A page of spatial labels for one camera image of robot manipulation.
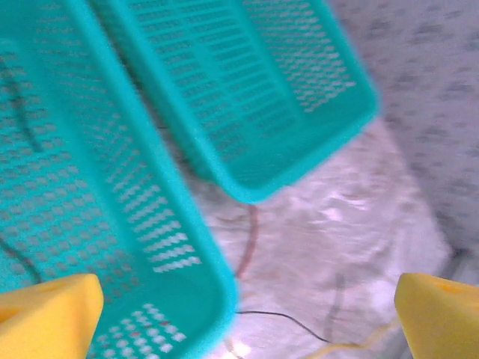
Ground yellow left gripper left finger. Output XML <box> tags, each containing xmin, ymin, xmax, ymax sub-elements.
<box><xmin>0</xmin><ymin>273</ymin><xmax>105</xmax><ymax>359</ymax></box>

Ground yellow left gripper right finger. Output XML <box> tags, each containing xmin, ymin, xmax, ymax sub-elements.
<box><xmin>394</xmin><ymin>272</ymin><xmax>479</xmax><ymax>359</ymax></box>

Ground yellow cable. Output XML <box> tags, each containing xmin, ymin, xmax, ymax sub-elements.
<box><xmin>310</xmin><ymin>321</ymin><xmax>398</xmax><ymax>359</ymax></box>

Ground black cable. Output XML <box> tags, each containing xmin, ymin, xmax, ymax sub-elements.
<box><xmin>0</xmin><ymin>55</ymin><xmax>44</xmax><ymax>285</ymax></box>
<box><xmin>239</xmin><ymin>309</ymin><xmax>331</xmax><ymax>343</ymax></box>

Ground red cable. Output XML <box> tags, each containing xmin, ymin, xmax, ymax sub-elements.
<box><xmin>235</xmin><ymin>205</ymin><xmax>262</xmax><ymax>278</ymax></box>

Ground teal plastic basket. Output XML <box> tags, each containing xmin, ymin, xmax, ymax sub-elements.
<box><xmin>0</xmin><ymin>0</ymin><xmax>240</xmax><ymax>359</ymax></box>
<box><xmin>89</xmin><ymin>0</ymin><xmax>383</xmax><ymax>205</ymax></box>

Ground grey marbled table cover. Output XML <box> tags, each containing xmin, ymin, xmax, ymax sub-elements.
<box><xmin>156</xmin><ymin>115</ymin><xmax>479</xmax><ymax>359</ymax></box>

